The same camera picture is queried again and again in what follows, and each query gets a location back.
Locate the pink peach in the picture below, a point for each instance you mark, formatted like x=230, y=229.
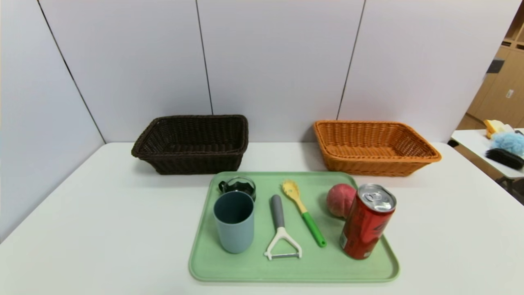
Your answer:
x=339, y=200

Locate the blue plastic cup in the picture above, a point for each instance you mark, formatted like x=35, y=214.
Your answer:
x=235, y=237

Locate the red soda can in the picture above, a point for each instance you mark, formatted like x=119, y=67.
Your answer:
x=364, y=229

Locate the dark brown wicker basket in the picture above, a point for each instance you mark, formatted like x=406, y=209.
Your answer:
x=192, y=162

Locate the orange wicker basket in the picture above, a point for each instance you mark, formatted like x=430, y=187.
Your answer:
x=368, y=166

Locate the light green plastic tray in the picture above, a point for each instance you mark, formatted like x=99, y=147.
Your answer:
x=286, y=270

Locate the white side table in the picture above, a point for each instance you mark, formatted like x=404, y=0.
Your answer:
x=470, y=141

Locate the yellow sponge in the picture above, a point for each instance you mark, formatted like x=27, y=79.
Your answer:
x=494, y=126

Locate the wooden cabinet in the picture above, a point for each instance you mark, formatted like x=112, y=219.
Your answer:
x=497, y=102

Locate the black brush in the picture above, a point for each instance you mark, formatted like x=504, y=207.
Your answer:
x=505, y=157

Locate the black sign on cabinet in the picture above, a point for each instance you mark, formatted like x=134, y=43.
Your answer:
x=495, y=66

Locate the blue fluffy duster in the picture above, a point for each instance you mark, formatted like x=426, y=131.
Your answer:
x=509, y=142

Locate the dark side table legs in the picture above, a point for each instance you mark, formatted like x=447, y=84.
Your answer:
x=513, y=186

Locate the black table corner bracket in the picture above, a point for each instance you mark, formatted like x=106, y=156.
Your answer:
x=452, y=143

